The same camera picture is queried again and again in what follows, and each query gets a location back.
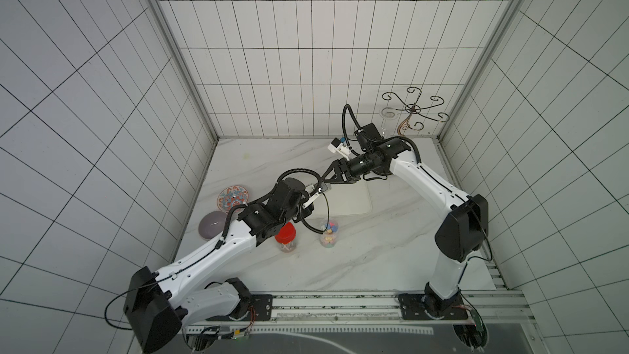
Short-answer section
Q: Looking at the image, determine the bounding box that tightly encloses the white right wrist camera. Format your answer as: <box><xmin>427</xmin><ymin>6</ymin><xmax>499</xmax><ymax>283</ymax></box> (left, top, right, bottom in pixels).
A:
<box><xmin>328</xmin><ymin>138</ymin><xmax>352</xmax><ymax>160</ymax></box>

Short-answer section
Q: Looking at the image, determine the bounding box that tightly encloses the open colourful candy jar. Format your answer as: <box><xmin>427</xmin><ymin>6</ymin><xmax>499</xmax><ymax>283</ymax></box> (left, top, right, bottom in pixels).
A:
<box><xmin>319</xmin><ymin>221</ymin><xmax>339</xmax><ymax>248</ymax></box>

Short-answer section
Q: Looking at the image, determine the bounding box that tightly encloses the grey purple plate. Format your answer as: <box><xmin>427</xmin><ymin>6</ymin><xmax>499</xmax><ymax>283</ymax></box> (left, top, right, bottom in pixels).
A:
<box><xmin>198</xmin><ymin>211</ymin><xmax>227</xmax><ymax>240</ymax></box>

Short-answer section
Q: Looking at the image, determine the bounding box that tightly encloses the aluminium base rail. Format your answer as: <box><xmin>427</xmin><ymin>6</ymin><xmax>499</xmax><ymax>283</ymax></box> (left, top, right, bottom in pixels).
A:
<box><xmin>139</xmin><ymin>291</ymin><xmax>537</xmax><ymax>335</ymax></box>

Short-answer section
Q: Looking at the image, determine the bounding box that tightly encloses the red lid candy jar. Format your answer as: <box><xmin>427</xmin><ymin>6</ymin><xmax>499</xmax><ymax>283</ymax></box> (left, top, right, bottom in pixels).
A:
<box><xmin>275</xmin><ymin>222</ymin><xmax>296</xmax><ymax>252</ymax></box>

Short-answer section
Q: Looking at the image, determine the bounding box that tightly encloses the white cutting board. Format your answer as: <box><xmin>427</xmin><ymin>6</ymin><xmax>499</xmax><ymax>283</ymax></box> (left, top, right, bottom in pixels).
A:
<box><xmin>311</xmin><ymin>181</ymin><xmax>373</xmax><ymax>219</ymax></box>

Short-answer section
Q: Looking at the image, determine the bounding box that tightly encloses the copper glass rack dark base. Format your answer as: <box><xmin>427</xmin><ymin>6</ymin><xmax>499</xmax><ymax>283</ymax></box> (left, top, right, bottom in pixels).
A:
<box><xmin>381</xmin><ymin>86</ymin><xmax>450</xmax><ymax>136</ymax></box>

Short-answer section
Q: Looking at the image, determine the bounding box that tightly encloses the clear hanging wine glass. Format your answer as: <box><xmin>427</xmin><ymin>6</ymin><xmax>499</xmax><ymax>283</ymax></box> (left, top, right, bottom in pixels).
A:
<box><xmin>379</xmin><ymin>107</ymin><xmax>397</xmax><ymax>138</ymax></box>

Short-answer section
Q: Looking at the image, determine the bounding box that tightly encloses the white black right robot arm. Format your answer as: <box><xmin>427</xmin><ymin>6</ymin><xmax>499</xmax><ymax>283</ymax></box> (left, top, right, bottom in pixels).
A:
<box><xmin>316</xmin><ymin>105</ymin><xmax>489</xmax><ymax>321</ymax></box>

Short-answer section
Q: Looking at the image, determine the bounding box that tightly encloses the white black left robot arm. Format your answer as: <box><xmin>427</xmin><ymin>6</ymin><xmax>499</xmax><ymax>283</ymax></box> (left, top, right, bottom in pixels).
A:
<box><xmin>121</xmin><ymin>168</ymin><xmax>329</xmax><ymax>353</ymax></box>

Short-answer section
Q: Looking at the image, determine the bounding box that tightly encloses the small clear candy jar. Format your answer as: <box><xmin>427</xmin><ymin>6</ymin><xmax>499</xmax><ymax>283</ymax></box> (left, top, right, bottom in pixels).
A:
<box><xmin>314</xmin><ymin>182</ymin><xmax>332</xmax><ymax>194</ymax></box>

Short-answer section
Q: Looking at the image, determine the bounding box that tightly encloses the colourful patterned plate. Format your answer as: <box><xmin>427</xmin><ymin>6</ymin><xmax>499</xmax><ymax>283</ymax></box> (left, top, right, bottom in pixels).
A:
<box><xmin>216</xmin><ymin>185</ymin><xmax>249</xmax><ymax>213</ymax></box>

